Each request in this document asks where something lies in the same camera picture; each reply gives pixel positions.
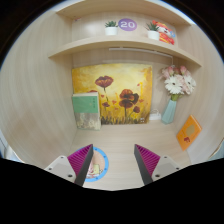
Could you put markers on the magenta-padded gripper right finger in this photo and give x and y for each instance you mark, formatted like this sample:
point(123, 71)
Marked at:
point(161, 166)

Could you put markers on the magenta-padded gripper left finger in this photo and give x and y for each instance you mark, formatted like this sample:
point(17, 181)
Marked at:
point(65, 168)

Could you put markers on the round blue-rimmed cartoon mouse pad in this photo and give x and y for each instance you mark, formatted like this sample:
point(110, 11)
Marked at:
point(100, 160)

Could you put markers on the orange book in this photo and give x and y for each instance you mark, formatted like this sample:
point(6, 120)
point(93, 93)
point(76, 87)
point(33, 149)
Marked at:
point(189, 133)

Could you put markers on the white charger block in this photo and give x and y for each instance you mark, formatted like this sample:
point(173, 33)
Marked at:
point(155, 116)

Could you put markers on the teal faceted vase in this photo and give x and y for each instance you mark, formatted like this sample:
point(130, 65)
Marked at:
point(169, 113)

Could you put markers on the green and beige book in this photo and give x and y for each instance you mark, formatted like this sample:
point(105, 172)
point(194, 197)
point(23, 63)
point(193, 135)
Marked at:
point(86, 110)

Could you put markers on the pink and white flower bouquet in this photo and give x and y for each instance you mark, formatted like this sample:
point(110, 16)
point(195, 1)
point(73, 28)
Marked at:
point(178, 83)

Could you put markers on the yellow poppy flower painting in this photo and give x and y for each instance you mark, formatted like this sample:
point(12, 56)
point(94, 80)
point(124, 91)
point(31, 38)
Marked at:
point(116, 76)

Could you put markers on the white light bar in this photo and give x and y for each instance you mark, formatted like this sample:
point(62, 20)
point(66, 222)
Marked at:
point(140, 50)

